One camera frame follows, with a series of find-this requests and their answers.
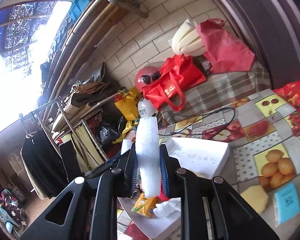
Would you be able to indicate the yellow plastic bag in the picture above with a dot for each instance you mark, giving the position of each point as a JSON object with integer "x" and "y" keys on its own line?
{"x": 127, "y": 103}

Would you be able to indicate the dark red fabric bag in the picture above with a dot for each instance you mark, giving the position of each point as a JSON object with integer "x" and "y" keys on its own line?
{"x": 225, "y": 51}

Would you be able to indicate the red gift bag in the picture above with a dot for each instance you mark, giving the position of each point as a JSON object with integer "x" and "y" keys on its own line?
{"x": 291, "y": 93}

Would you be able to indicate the yellow tissue pack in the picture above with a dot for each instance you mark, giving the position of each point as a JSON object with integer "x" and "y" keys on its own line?
{"x": 144, "y": 206}

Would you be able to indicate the shiny red tote bag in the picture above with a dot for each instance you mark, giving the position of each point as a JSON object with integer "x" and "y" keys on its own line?
{"x": 177, "y": 74}

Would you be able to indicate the black hanging garment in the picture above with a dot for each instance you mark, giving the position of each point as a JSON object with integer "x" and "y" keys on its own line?
{"x": 44, "y": 164}

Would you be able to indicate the grey metal door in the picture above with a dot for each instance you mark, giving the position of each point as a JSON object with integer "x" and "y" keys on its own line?
{"x": 271, "y": 29}

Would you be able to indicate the red helmet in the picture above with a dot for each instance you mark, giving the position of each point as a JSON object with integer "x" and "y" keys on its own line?
{"x": 145, "y": 76}

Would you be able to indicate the plaid blanket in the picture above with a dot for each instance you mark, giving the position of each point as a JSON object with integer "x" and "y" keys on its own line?
{"x": 217, "y": 91}

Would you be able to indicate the white foam sheet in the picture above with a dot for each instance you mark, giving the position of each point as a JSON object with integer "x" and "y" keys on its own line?
{"x": 148, "y": 155}

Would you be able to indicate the red plush ball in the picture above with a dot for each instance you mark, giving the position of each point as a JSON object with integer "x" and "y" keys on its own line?
{"x": 162, "y": 197}

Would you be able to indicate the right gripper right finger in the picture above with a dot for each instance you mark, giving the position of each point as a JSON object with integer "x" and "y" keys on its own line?
{"x": 210, "y": 208}

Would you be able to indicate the blue tissue pack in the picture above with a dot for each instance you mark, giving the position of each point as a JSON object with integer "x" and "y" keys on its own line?
{"x": 286, "y": 203}

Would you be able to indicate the white foam tray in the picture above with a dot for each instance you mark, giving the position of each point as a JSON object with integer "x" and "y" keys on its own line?
{"x": 187, "y": 169}

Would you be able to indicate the yellow sponge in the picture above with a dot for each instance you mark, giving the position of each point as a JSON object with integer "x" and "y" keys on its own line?
{"x": 256, "y": 197}

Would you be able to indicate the white glove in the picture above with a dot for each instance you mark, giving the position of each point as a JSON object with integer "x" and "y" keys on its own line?
{"x": 167, "y": 208}

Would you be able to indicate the white helmet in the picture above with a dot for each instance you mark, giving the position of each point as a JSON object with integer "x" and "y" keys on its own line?
{"x": 145, "y": 108}

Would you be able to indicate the black plastic bag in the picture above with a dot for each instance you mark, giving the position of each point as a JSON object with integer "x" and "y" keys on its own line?
{"x": 108, "y": 132}

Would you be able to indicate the cream foam cushion roll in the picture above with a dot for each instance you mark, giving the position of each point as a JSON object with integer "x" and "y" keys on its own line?
{"x": 186, "y": 40}

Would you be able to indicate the fruit pattern tablecloth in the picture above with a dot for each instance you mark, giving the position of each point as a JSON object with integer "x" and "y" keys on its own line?
{"x": 263, "y": 134}

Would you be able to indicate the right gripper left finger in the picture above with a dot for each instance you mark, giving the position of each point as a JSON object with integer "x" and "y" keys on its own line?
{"x": 86, "y": 208}

